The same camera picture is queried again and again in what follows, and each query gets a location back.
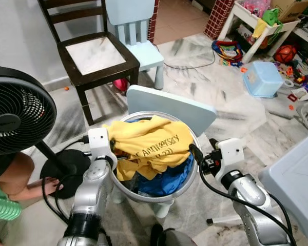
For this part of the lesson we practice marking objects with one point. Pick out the small yellow cloth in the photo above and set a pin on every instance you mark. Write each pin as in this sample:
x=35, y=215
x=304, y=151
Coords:
x=260, y=28

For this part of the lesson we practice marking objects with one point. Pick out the light blue child chair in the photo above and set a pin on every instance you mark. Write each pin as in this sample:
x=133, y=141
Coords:
x=169, y=105
x=128, y=13

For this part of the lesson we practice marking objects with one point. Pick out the blue cloth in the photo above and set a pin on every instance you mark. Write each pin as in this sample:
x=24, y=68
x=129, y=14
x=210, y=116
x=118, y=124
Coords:
x=164, y=182

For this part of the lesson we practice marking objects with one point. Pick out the dark wooden chair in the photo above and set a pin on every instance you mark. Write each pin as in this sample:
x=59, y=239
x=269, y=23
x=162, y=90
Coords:
x=95, y=54

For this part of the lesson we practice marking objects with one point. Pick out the green plastic stool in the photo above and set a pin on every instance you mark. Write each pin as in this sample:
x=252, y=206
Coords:
x=2, y=205

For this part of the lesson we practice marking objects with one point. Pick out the seated person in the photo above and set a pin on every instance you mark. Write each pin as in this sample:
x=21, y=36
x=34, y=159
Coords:
x=18, y=177

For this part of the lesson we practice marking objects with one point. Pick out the white plastic table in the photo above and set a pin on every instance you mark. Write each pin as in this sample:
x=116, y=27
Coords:
x=292, y=179

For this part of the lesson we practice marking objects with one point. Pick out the brown cardboard box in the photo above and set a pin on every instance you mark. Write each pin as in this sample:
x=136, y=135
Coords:
x=292, y=7

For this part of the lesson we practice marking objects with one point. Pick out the yellow t-shirt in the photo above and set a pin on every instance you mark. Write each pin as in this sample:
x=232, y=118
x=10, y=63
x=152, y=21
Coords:
x=149, y=143

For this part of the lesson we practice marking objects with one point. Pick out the black floor fan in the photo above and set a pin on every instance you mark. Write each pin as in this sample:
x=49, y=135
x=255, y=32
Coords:
x=15, y=110

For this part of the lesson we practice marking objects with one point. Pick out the red brick pillar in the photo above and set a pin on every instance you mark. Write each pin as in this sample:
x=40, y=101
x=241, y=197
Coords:
x=218, y=18

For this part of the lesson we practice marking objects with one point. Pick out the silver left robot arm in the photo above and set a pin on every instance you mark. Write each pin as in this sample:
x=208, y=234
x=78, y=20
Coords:
x=90, y=189

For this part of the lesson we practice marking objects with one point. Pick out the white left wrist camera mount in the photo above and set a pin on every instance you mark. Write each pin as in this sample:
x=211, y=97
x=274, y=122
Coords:
x=98, y=141

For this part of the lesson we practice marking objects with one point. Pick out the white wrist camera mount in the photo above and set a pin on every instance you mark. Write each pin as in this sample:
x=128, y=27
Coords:
x=98, y=141
x=231, y=154

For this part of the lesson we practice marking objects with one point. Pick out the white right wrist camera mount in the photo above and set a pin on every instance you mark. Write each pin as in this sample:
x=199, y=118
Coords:
x=231, y=154

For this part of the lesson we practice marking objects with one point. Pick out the white round basin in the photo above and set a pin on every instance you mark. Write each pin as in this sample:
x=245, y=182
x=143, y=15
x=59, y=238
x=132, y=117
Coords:
x=124, y=187

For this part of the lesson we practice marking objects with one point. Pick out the light blue storage box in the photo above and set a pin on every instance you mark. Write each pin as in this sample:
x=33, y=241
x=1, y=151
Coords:
x=264, y=79

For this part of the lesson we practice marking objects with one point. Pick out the white toy shelf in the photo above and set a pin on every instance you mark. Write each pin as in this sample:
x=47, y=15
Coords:
x=253, y=48

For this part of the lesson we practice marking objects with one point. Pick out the orange basketball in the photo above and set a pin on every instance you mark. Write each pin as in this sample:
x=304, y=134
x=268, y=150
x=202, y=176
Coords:
x=286, y=54

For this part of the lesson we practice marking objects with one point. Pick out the grey robot right leg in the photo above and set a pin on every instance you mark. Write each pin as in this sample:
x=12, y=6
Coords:
x=177, y=239

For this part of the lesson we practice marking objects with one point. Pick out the green toy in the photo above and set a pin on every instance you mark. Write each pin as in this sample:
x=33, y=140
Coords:
x=271, y=16

